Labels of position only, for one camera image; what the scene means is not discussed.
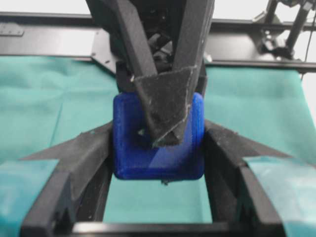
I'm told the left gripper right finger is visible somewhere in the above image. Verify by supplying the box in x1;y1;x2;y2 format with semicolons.
203;120;290;237

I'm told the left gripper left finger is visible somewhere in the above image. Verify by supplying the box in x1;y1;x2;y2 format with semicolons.
19;122;113;237

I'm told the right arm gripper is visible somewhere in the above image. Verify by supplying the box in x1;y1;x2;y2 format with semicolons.
85;0;215;149

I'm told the blue cube block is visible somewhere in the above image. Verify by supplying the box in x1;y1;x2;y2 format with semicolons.
113;93;204;181

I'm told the green table cloth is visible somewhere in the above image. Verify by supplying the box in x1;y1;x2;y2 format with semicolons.
0;56;316;237

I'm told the black stand rig background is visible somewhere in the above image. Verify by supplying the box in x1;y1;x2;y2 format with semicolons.
252;0;316;60

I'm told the black table frame rail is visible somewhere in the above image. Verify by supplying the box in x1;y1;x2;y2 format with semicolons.
0;12;316;73

